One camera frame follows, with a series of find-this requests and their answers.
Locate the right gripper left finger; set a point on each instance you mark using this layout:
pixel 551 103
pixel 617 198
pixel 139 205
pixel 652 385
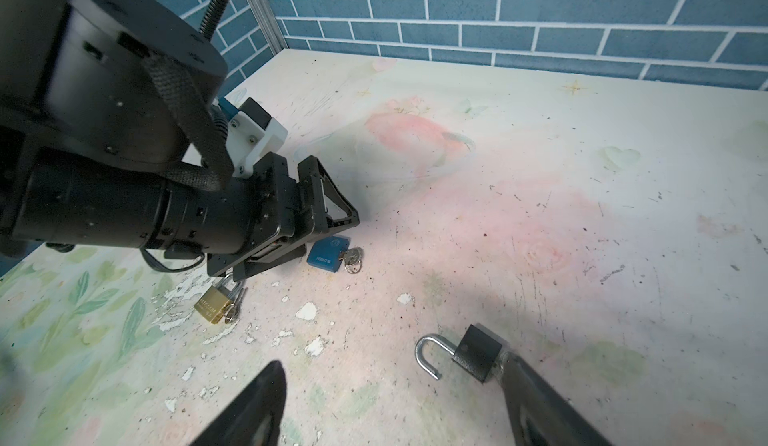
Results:
pixel 254 416

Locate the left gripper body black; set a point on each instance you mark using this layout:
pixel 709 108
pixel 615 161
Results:
pixel 273 221

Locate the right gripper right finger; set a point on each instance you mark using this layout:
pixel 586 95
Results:
pixel 538 414

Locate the brass padlock with key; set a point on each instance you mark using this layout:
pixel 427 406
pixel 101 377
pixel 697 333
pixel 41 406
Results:
pixel 221 301

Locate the blue padlock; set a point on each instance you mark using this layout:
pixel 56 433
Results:
pixel 332 253

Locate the black padlock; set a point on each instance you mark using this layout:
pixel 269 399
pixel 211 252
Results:
pixel 479 353

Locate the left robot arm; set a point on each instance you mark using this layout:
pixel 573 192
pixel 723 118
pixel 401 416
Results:
pixel 113 133

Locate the left corner aluminium post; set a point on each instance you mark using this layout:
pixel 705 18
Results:
pixel 269 25

